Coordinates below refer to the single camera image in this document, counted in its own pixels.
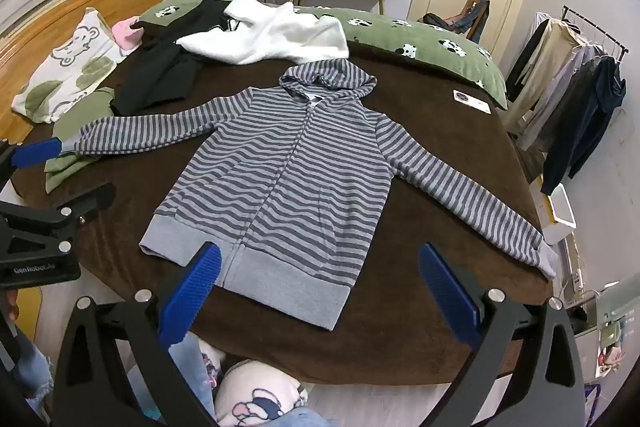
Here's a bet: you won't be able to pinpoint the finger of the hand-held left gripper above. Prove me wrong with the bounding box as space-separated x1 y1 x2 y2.
0 182 117 264
0 137 63 180

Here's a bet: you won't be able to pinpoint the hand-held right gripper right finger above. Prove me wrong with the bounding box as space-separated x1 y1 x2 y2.
417 243 586 427

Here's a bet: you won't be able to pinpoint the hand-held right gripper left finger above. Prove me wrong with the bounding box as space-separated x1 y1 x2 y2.
52 243 223 427

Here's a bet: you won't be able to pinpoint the grey striped hoodie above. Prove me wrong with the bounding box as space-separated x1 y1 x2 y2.
59 59 558 333

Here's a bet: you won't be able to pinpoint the chair draped with clothes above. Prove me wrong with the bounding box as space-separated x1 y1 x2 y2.
422 0 493 42

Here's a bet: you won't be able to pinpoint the black metal clothes rack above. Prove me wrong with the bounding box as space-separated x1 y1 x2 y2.
535 5 628 68

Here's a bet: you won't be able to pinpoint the green folded garment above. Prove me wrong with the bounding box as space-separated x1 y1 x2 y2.
44 88 117 194

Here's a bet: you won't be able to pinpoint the leaf and bear print pillow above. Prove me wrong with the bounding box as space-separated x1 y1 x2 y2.
11 8 126 124

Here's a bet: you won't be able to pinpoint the person's blue denim pants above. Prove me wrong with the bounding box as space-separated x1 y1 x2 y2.
170 332 218 413

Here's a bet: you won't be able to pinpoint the cartoon print plush cloth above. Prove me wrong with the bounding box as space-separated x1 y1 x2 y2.
197 337 311 427

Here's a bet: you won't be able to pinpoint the black garment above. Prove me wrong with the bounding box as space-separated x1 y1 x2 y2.
110 0 236 116

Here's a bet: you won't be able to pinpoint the white foam box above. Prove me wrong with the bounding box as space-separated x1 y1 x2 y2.
542 183 577 244

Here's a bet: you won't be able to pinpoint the pink cloth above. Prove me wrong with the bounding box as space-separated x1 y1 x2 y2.
111 21 146 54

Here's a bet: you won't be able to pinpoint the wooden headboard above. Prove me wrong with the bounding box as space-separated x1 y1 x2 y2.
0 0 171 142

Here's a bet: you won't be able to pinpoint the cluttered side table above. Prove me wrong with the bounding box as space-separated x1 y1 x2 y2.
565 277 640 383

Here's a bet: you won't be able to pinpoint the white card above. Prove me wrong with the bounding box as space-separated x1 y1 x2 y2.
452 89 491 114

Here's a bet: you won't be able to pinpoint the hanging navy jacket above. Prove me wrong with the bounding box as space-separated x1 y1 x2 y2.
542 57 627 195

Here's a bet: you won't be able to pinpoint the hanging grey garment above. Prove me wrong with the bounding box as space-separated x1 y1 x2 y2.
520 42 611 152

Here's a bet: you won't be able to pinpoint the hanging beige coat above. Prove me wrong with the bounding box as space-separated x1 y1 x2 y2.
510 19 591 132

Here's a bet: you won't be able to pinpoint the hanging black coat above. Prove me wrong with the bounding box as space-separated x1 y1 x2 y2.
505 14 551 92

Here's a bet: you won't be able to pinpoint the white fleece garment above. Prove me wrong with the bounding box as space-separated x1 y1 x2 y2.
176 0 350 66

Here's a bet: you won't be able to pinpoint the green cow print duvet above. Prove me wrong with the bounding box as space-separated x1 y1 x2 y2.
136 0 508 110

